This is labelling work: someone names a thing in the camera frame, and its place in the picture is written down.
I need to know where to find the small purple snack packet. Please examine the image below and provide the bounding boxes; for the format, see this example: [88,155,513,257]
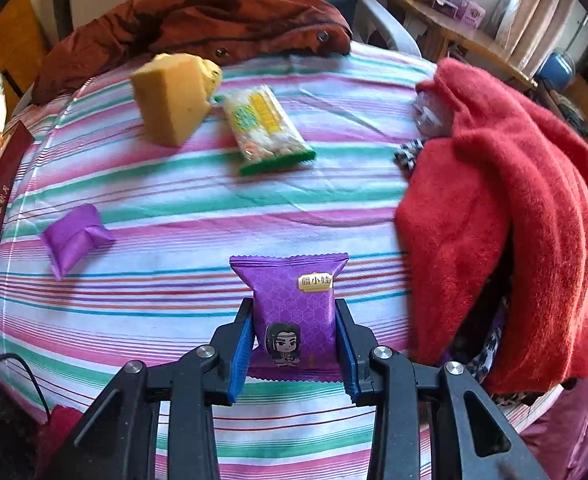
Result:
[39,204,115,281]

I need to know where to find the green rice cracker packet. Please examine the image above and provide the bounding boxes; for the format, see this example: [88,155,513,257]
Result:
[215,84,317,176]

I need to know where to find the yellow sponge block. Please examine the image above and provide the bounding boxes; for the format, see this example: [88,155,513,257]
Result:
[129,53,218,148]

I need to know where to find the yellow knit glove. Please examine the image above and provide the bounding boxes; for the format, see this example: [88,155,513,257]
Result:
[198,58,222,99]

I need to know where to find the striped bed sheet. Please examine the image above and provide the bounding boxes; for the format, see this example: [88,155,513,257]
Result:
[0,44,435,479]

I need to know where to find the red fleece blanket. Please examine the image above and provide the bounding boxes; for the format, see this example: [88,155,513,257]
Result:
[395,58,588,394]

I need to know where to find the blue bucket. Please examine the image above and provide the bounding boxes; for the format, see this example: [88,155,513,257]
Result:
[536,51,576,92]

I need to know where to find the wooden desk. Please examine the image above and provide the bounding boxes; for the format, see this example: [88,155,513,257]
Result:
[387,0,538,90]

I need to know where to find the wooden wardrobe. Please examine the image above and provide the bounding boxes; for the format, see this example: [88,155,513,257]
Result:
[0,0,50,116]

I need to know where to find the purple box on desk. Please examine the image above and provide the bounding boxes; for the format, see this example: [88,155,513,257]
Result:
[454,0,486,29]

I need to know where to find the rust brown jacket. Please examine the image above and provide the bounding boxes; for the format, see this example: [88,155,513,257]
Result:
[32,0,352,105]

